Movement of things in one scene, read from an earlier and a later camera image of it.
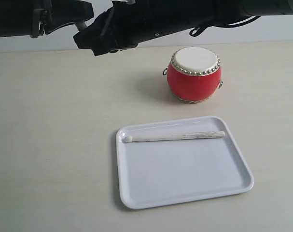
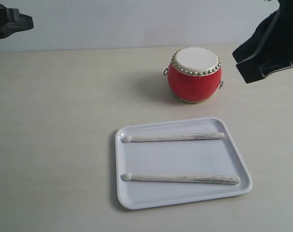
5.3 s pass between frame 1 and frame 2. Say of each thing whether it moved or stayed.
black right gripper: moved
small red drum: stayed
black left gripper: moved
